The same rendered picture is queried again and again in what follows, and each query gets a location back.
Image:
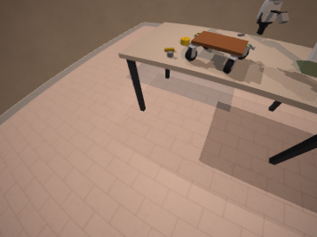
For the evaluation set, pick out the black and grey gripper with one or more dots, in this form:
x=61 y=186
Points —
x=265 y=15

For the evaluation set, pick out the yellow short cylinder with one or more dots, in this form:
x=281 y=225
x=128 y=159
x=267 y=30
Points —
x=185 y=41

